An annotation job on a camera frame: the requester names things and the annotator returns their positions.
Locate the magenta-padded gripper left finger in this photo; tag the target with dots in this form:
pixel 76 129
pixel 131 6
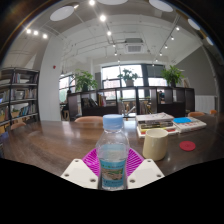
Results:
pixel 78 173

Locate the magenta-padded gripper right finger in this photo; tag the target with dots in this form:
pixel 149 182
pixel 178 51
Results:
pixel 146 173

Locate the clear plastic water bottle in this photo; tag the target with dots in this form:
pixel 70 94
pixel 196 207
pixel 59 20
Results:
pixel 113 173

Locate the cream ceramic mug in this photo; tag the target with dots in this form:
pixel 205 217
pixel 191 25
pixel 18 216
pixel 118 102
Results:
pixel 155 146

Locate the flat round red coaster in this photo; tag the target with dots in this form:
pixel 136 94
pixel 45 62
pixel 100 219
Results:
pixel 187 146

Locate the dark green book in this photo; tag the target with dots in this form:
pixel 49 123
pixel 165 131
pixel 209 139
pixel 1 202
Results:
pixel 155 122

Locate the orange chairs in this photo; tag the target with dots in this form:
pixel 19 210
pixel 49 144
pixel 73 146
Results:
pixel 88 119

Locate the white thick book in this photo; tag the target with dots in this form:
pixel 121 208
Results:
pixel 153 117

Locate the blue-covered book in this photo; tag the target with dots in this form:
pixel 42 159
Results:
pixel 182 120

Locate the large white red-print book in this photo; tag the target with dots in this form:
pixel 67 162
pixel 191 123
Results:
pixel 195 126

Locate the low dark shelf unit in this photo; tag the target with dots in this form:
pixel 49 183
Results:
pixel 176 100

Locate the potted plant in dark pot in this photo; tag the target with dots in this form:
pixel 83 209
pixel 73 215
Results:
pixel 172 75
pixel 85 80

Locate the tall dark bookshelf unit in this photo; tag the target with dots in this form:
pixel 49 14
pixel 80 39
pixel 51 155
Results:
pixel 20 100

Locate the potted plant in white pot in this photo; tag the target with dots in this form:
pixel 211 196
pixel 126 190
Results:
pixel 128 76

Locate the ceiling air conditioner unit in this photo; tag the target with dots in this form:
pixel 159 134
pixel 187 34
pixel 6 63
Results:
pixel 134 48

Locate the ceiling track spotlights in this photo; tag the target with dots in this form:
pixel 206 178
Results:
pixel 102 18

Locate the round white ceiling panels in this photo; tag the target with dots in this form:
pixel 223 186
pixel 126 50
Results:
pixel 61 13

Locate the white wall radiator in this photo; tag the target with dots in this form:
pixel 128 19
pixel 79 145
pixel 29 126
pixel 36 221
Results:
pixel 205 104

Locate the red wall fire alarm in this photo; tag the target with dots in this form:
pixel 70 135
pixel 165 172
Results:
pixel 54 67

